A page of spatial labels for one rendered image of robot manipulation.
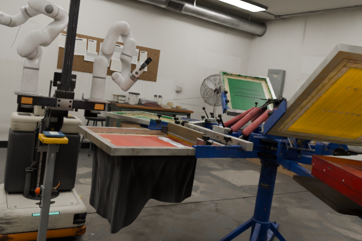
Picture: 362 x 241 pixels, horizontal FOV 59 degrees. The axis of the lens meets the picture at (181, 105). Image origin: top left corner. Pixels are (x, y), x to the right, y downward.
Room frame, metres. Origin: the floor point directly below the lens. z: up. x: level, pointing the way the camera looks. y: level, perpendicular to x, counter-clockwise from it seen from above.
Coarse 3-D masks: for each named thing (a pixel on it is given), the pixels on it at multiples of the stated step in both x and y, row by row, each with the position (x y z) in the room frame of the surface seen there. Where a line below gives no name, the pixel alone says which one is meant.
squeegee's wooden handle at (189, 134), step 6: (168, 126) 2.20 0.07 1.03; (174, 126) 2.14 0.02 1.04; (180, 126) 2.08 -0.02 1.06; (174, 132) 2.13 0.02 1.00; (180, 132) 2.07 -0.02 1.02; (186, 132) 2.01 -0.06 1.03; (192, 132) 1.96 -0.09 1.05; (198, 132) 1.91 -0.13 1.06; (186, 138) 2.00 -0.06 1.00; (192, 138) 1.95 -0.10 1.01
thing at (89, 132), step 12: (84, 132) 1.85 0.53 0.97; (96, 132) 2.00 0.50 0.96; (108, 132) 2.04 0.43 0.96; (120, 132) 2.09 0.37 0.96; (132, 132) 2.13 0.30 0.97; (144, 132) 2.18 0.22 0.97; (156, 132) 2.23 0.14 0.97; (96, 144) 1.65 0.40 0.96; (108, 144) 1.54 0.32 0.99; (216, 144) 2.02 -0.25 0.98
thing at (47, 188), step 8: (40, 136) 1.70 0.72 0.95; (48, 144) 1.72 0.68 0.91; (56, 144) 1.72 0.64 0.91; (48, 152) 1.70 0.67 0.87; (48, 160) 1.71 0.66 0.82; (48, 168) 1.71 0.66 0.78; (48, 176) 1.71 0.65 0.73; (48, 184) 1.71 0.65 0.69; (48, 192) 1.72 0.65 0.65; (48, 200) 1.72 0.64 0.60; (40, 208) 1.73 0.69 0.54; (48, 208) 1.72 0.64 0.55; (40, 216) 1.71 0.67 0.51; (40, 224) 1.70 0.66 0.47; (40, 232) 1.71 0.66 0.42; (40, 240) 1.71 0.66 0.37
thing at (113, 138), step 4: (104, 136) 1.92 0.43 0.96; (108, 136) 1.93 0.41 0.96; (112, 136) 1.95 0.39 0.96; (116, 136) 1.97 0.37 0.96; (120, 136) 1.99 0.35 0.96; (124, 136) 2.01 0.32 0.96; (128, 136) 2.03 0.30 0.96; (132, 136) 2.05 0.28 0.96; (136, 136) 2.07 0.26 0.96; (140, 136) 2.09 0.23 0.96; (144, 136) 2.11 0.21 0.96; (148, 136) 2.13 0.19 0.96; (152, 136) 2.16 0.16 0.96; (156, 136) 2.18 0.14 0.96; (112, 140) 1.82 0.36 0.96; (116, 140) 1.84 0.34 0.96; (120, 140) 1.85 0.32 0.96; (156, 140) 2.02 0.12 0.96; (160, 140) 2.03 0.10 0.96; (176, 140) 2.12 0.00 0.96
